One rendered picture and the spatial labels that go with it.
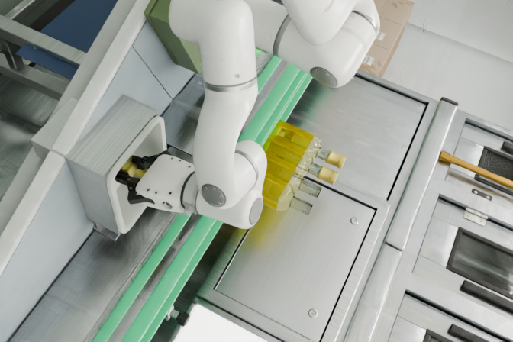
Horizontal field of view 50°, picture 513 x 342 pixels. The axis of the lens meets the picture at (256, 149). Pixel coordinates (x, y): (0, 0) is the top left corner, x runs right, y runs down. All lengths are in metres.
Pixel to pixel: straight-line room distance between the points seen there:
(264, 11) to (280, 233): 0.61
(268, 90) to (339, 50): 0.37
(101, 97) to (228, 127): 0.29
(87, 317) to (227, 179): 0.45
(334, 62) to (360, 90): 0.80
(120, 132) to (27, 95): 0.79
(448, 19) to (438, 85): 1.15
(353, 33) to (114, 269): 0.67
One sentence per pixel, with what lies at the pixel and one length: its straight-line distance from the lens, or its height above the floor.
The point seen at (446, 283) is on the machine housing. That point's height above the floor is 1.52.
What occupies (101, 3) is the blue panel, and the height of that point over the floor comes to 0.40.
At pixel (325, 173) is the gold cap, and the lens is 1.38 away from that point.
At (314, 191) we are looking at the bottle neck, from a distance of 1.35.
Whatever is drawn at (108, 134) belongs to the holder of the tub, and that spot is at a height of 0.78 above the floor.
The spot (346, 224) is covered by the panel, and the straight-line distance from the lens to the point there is 1.49.
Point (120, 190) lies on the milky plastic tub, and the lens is 1.20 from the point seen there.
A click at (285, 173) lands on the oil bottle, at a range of 1.35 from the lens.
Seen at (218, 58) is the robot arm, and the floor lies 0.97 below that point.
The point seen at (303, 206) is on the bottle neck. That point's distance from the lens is 1.32.
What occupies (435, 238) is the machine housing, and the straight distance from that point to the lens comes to 1.59.
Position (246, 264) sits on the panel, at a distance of 1.39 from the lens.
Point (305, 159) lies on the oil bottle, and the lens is 1.38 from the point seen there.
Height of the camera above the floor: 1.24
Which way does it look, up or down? 12 degrees down
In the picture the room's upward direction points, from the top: 115 degrees clockwise
